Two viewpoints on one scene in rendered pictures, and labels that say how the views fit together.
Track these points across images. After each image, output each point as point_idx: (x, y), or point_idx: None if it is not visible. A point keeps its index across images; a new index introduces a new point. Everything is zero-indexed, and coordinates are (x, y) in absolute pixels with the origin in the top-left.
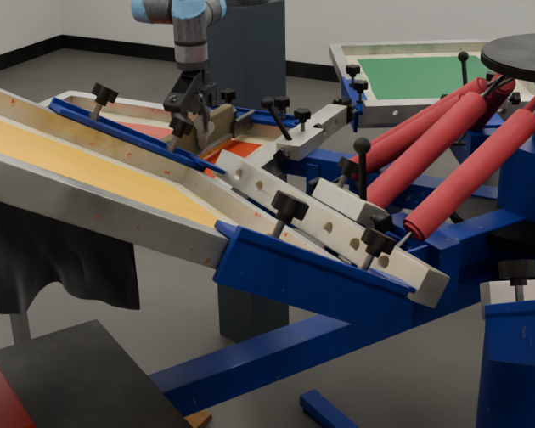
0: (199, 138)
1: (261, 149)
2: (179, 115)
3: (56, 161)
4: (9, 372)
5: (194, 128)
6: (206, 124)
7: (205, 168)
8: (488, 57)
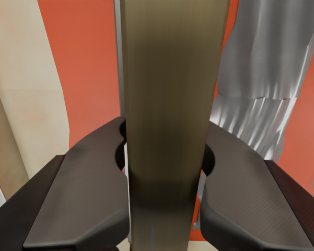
0: (107, 132)
1: (3, 198)
2: (257, 223)
3: None
4: None
5: (128, 159)
6: (20, 190)
7: (117, 92)
8: None
